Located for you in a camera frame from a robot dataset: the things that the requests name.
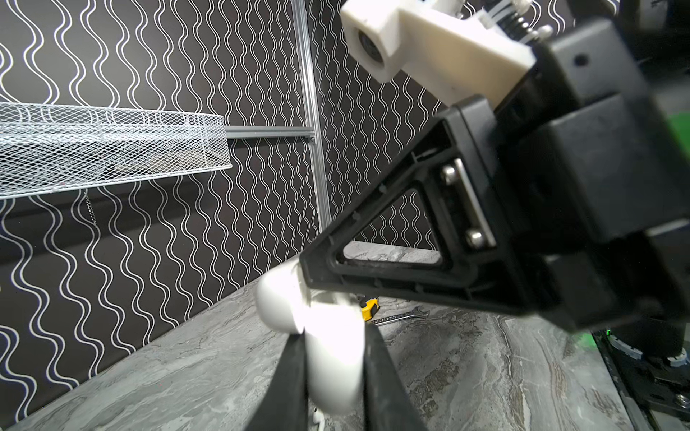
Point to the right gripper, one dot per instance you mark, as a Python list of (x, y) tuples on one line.
[(594, 175)]

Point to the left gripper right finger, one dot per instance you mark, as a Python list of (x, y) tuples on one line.
[(387, 405)]

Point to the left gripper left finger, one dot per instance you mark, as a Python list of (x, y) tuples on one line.
[(285, 403)]

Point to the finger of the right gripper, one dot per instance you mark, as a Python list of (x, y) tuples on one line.
[(432, 227)]

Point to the white round earbud case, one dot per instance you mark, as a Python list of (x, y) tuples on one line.
[(334, 330)]

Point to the white earbud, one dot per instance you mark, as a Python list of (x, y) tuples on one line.
[(318, 419)]

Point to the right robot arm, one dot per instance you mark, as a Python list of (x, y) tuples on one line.
[(647, 357)]

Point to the metal rod tool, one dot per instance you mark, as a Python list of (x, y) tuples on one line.
[(416, 313)]

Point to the yellow black tape measure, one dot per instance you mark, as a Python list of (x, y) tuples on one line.
[(369, 307)]

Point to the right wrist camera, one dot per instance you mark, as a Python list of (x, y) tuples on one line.
[(452, 57)]

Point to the white wire mesh basket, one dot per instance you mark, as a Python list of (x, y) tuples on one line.
[(48, 148)]

